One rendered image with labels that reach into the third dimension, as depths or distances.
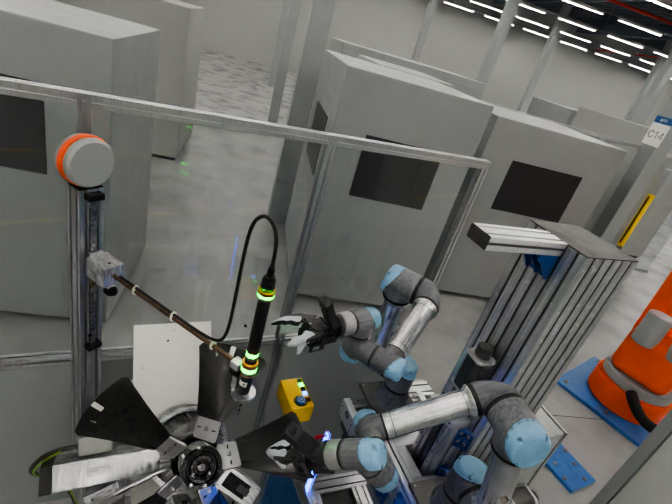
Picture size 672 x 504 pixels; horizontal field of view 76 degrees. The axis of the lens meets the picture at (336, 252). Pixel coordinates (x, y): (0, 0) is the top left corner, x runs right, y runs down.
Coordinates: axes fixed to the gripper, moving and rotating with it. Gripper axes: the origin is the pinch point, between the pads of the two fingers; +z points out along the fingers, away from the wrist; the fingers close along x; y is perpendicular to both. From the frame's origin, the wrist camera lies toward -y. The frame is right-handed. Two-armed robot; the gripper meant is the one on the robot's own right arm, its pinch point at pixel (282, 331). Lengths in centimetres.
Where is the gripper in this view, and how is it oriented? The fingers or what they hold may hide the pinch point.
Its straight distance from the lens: 120.8
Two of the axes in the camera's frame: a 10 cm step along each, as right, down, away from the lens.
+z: -8.0, 0.7, -6.0
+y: -2.6, 8.6, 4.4
